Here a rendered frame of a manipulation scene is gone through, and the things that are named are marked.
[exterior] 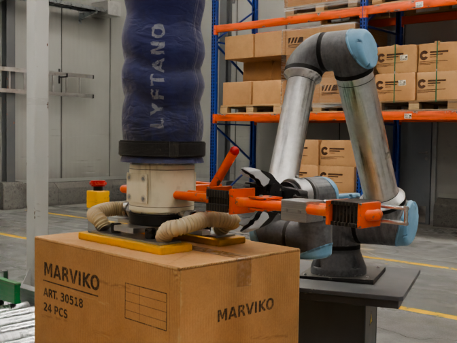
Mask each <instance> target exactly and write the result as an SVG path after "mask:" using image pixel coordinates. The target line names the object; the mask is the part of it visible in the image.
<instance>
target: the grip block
mask: <svg viewBox="0 0 457 343"><path fill-rule="evenodd" d="M248 196H255V188H238V187H233V188H232V186H208V187H207V188H206V212H213V211H214V212H224V213H228V212H229V214H244V213H251V212H255V210H249V209H248V208H247V207H240V206H236V205H235V198H236V197H248Z"/></svg>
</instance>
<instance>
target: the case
mask: <svg viewBox="0 0 457 343"><path fill-rule="evenodd" d="M78 233H79V232H73V233H60V234H53V235H40V236H35V343H298V342H299V276H300V249H299V248H293V247H288V246H280V245H275V244H268V243H262V242H255V241H249V240H246V242H245V243H243V244H234V245H230V246H221V247H218V246H210V245H206V244H198V243H194V242H187V241H182V240H180V241H182V242H185V243H189V244H192V251H188V252H179V253H174V254H169V255H156V254H152V253H148V252H142V251H138V250H131V249H128V248H121V247H117V246H111V245H107V244H101V243H97V242H91V241H87V240H81V239H79V237H78Z"/></svg>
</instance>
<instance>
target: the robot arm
mask: <svg viewBox="0 0 457 343"><path fill-rule="evenodd" d="M377 53H378V51H377V44H376V42H375V39H374V37H373V36H372V34H371V33H370V32H368V31H367V30H366V29H348V30H342V31H331V32H321V33H316V34H315V35H312V36H311V37H309V38H307V39H306V40H305V41H304V42H302V43H301V44H299V46H298V47H297V48H296V49H295V50H294V51H293V53H292V54H291V55H290V57H289V58H288V60H287V62H286V65H285V68H284V77H285V79H287V84H286V90H285V94H284V100H283V104H282V111H281V114H280V121H279V125H278V128H277V135H276V139H275V145H274V149H273V155H272V159H271V165H270V169H269V172H266V171H263V170H259V169H255V168H251V167H242V168H241V170H242V171H240V174H242V175H243V176H246V177H249V178H251V179H253V181H255V182H245V184H249V186H246V188H255V196H259V195H270V196H277V197H283V198H282V199H292V197H293V196H301V197H307V198H308V199H319V200H323V201H324V200H325V199H346V198H348V199H353V198H355V199H370V200H378V201H382V204H386V205H394V206H409V210H408V223H409V225H408V226H404V225H394V224H388V223H381V225H380V226H377V227H369V228H364V229H358V228H353V227H343V226H337V225H326V217H325V216H323V220H322V221H316V222H310V223H301V222H295V221H289V220H282V219H281V211H272V212H261V211H258V212H257V213H255V214H254V215H253V216H251V217H250V218H246V219H243V220H241V221H240V222H239V225H241V226H243V228H242V229H241V230H240V232H242V233H245V232H249V235H250V241H255V242H262V243H268V244H275V245H280V246H288V247H293V248H299V249H300V259H313V261H312V264H311V273H313V274H315V275H319V276H328V277H355V276H362V275H365V274H366V273H367V267H366V264H365V261H364V259H363V256H362V253H361V251H360V244H377V245H387V246H408V245H410V244H411V243H412V242H413V240H414V238H415V236H416V232H417V228H418V218H419V214H418V206H417V203H416V202H414V201H412V200H409V201H407V200H406V196H405V192H404V191H403V190H402V189H400V188H399V187H397V185H396V178H395V175H394V169H393V165H392V159H391V155H390V149H389V145H388V140H387V136H386V130H385V126H384V120H383V116H382V110H381V107H380V103H379V97H378V93H377V87H376V83H375V78H374V74H373V70H374V69H373V68H374V67H375V66H376V64H377V60H378V55H377ZM326 71H333V72H334V76H335V79H336V81H337V86H338V89H339V94H340V98H341V103H342V106H343V111H344V115H345V120H346V124H347V127H348V132H349V136H350V141H351V144H352V150H353V153H354V158H355V162H356V167H357V170H358V175H359V179H360V184H361V187H362V193H363V194H362V196H360V193H342V194H339V190H338V188H337V185H336V184H335V183H334V182H333V181H332V180H331V179H330V178H327V177H322V176H314V177H305V178H300V177H299V170H300V166H301V159H302V156H303V149H304V145H305V138H306V134H307V127H308V123H309V116H310V112H311V105H312V101H313V97H314V91H315V86H316V85H317V84H319V83H321V81H322V75H323V74H324V73H325V72H326ZM324 203H325V202H324ZM381 211H382V212H383V217H382V219H386V220H393V221H404V210H394V209H387V208H381Z"/></svg>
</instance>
